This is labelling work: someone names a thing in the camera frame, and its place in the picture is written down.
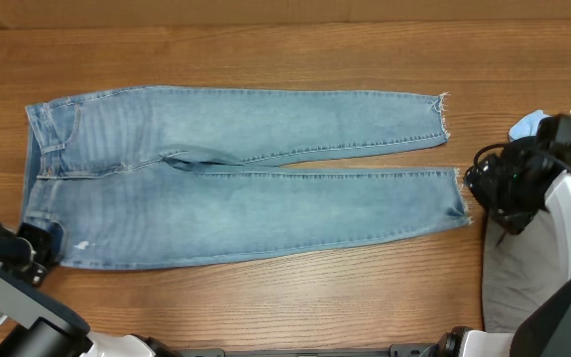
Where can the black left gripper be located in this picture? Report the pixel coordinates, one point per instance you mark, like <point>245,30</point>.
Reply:
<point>48,254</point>

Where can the light blue denim jeans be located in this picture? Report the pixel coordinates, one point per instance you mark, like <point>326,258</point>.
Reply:
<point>156,177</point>

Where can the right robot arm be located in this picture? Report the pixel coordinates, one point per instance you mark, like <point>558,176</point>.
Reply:
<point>525,187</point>

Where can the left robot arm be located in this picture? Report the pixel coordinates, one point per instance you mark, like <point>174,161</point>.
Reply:
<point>44,327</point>

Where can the grey garment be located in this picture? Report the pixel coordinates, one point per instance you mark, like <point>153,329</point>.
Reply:
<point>520,272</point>

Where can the light blue garment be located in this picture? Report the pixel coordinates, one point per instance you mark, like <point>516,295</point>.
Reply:
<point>528,125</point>

